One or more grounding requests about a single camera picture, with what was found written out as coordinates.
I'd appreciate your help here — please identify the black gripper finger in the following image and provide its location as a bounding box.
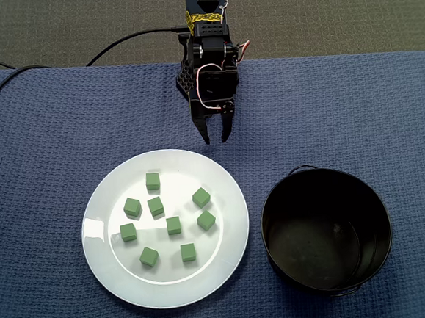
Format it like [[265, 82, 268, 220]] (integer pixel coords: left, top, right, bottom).
[[218, 101, 239, 144], [191, 114, 214, 147]]

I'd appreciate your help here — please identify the white round plate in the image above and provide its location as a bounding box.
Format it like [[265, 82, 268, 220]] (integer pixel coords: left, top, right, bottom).
[[75, 142, 257, 316]]

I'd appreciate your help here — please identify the blue woven table cloth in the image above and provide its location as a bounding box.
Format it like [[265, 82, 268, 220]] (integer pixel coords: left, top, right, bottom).
[[0, 35, 425, 318]]

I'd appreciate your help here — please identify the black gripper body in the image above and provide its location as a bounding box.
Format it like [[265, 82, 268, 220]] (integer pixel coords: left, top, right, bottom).
[[186, 65, 241, 120]]

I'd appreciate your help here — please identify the black cable plugged into arm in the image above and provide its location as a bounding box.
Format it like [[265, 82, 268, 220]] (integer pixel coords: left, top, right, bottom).
[[83, 24, 193, 68]]

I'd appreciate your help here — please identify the white servo wire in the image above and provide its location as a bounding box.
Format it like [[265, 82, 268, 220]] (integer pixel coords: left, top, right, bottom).
[[193, 62, 231, 114]]

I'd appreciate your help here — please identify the small green cube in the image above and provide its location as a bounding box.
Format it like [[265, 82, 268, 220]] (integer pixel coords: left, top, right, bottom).
[[195, 209, 218, 232], [145, 171, 162, 192], [146, 196, 166, 219], [179, 242, 197, 263], [138, 245, 161, 270], [166, 215, 183, 236], [191, 187, 213, 210], [119, 222, 138, 244], [122, 196, 145, 221]]

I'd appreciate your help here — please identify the black metal bucket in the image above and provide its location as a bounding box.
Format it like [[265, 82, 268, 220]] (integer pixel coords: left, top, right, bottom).
[[255, 158, 398, 303]]

